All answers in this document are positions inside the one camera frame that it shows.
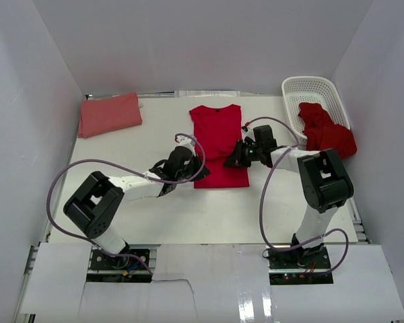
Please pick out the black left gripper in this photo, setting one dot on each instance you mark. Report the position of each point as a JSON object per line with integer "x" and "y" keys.
{"x": 198, "y": 167}

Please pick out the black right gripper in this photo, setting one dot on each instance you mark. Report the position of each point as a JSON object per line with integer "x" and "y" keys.
{"x": 236, "y": 159}

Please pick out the bright red t shirt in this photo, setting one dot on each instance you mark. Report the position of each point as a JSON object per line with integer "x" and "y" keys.
{"x": 217, "y": 130}

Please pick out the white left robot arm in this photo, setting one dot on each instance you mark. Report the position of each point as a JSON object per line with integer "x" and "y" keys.
{"x": 94, "y": 204}

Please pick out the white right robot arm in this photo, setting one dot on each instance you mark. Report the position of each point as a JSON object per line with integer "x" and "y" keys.
{"x": 326, "y": 187}

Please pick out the dark red crumpled t shirt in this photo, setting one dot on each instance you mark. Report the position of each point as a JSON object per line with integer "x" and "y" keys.
{"x": 322, "y": 133}

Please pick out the folded salmon pink t shirt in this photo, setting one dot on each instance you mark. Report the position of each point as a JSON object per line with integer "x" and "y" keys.
{"x": 109, "y": 114}

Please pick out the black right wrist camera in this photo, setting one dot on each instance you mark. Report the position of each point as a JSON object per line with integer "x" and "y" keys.
{"x": 261, "y": 136}

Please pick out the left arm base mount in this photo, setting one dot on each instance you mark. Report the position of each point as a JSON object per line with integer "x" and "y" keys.
{"x": 105, "y": 269}

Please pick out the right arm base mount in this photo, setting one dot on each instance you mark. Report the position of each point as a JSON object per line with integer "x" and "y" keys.
{"x": 286, "y": 269}

